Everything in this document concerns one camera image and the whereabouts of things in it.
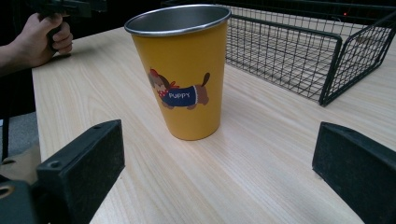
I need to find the black wire basket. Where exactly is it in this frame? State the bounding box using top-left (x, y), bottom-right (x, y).
top-left (214, 0), bottom-right (396, 107)

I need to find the yellow metal cup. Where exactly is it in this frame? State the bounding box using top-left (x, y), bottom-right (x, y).
top-left (123, 4), bottom-right (233, 142)

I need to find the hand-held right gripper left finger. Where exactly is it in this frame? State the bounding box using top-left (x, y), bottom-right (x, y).
top-left (35, 119), bottom-right (126, 224)

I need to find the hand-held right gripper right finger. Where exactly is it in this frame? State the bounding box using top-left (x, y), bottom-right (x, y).
top-left (312, 121), bottom-right (396, 224)

